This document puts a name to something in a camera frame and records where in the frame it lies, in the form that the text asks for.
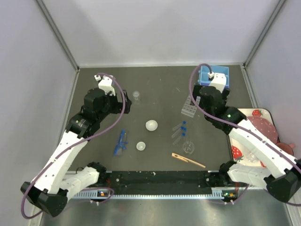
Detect large white evaporating dish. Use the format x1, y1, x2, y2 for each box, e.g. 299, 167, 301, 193
145, 120, 158, 131

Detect grey cable duct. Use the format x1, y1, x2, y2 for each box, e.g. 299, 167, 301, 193
73, 189, 238, 201

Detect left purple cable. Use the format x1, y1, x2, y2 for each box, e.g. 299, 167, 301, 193
22, 72, 125, 219

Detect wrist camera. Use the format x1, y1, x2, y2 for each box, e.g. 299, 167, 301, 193
94, 75, 116, 96
208, 72, 227, 93

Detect glass beaker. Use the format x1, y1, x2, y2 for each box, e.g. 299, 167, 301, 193
182, 141, 195, 154

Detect small white crucible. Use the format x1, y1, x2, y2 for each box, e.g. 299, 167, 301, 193
136, 141, 146, 151

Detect strawberry pattern tray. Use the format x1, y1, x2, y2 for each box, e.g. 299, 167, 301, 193
227, 107, 278, 169

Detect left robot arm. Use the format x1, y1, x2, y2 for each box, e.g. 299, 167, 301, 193
20, 87, 132, 219

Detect pink plate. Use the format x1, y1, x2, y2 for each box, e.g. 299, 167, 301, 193
247, 116, 278, 144

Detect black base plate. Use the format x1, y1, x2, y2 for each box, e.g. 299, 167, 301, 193
98, 171, 226, 194

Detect small glass flask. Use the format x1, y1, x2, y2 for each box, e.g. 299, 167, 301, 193
133, 91, 141, 105

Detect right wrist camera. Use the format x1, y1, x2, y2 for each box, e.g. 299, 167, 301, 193
208, 72, 227, 93

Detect red funnel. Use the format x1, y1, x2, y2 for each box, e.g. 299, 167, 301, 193
276, 143, 295, 155

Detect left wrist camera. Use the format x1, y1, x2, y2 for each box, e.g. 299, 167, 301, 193
94, 75, 116, 96

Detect blue plastic bin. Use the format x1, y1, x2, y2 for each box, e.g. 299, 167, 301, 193
198, 65, 230, 88

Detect wooden test tube clamp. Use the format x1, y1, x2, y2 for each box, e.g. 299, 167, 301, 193
171, 153, 206, 169

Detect clear test tube rack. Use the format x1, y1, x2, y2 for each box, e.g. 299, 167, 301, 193
181, 95, 198, 118

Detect blue safety glasses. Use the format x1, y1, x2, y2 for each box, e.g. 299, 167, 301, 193
113, 129, 128, 156

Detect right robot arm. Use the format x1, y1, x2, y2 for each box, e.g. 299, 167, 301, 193
192, 85, 301, 202

